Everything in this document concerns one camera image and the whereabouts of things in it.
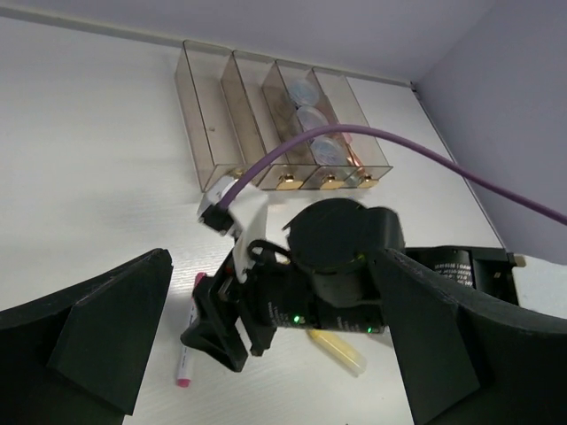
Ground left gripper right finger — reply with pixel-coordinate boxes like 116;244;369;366
374;250;566;424

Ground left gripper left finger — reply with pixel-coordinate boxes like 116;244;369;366
1;249;173;424

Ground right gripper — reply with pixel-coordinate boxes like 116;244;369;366
180;247;319;372

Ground pink marker pen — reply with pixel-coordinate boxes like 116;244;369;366
176;299;198;388

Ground clear jar of paper clips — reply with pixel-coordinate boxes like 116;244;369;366
296;105;329;131

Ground green correction tape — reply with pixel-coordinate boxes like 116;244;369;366
344;170;360;188

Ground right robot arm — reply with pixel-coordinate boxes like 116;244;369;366
181;198;566;381

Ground yellow highlighter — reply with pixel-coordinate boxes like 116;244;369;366
307;329;367;376

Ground clear drawer bin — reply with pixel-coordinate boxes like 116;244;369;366
175;40;245;191
312;67;392;189
264;59;354;190
221;50;304;191

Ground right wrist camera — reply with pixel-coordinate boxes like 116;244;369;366
198;175;268;283

